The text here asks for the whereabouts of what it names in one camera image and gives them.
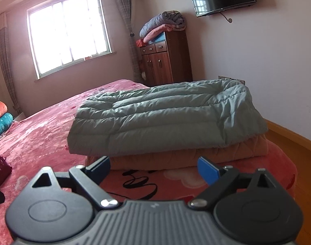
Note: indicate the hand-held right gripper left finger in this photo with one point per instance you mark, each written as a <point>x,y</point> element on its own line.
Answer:
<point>100,168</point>

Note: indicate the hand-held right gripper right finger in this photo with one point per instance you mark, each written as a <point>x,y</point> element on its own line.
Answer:
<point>207,169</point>

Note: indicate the pink quilted jacket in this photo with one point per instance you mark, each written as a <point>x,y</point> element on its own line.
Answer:
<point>183,158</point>

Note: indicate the grey-green down jacket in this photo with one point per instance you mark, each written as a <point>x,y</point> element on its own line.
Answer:
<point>158,122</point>

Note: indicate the bed with pink bedspread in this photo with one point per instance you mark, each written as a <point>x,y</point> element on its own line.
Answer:
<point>43,137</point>

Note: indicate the folded teal dotted blanket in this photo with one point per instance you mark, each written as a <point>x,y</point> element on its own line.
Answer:
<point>1,126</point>

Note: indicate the white nightstand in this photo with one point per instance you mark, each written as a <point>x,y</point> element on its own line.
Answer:
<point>19,116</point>

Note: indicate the small white object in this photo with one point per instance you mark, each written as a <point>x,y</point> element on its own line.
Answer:
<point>144,75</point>

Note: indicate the brown wooden cabinet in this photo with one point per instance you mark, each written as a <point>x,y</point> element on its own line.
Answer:
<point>168,63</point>

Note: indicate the red box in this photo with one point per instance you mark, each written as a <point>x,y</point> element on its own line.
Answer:
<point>140,43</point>

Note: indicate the grey checked curtain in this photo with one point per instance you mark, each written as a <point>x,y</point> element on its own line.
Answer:
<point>126,17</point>
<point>7,63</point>

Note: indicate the blue box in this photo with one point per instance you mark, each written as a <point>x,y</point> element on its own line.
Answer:
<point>158,39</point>

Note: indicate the barred window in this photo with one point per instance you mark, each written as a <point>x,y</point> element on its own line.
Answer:
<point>68,30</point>

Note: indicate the folded pink blanket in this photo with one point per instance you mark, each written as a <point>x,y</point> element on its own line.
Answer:
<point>155,32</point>

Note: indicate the folded blankets on cabinet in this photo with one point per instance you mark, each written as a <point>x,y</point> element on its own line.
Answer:
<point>165,20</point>

